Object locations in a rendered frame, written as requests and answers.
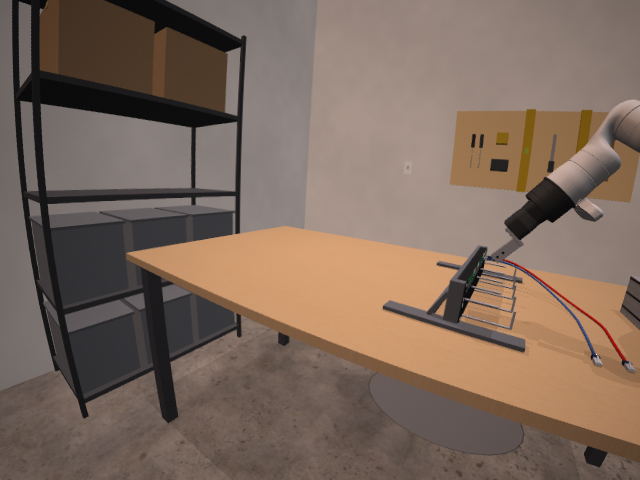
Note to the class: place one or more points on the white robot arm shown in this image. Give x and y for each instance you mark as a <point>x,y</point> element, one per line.
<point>597,158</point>

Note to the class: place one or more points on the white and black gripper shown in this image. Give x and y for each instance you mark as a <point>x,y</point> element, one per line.
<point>565,188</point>

